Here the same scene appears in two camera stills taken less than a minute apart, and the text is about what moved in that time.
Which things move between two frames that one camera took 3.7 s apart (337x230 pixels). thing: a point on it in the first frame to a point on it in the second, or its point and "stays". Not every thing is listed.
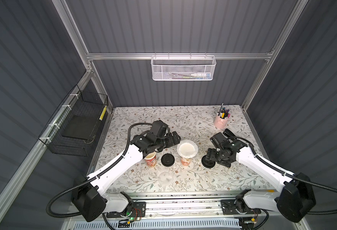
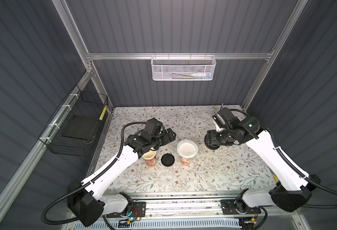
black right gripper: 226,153 to 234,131
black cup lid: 167,160 stays
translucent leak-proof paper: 187,148 stays
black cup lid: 207,163 to 209,145
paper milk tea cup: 151,159 stays
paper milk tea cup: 185,161 stays
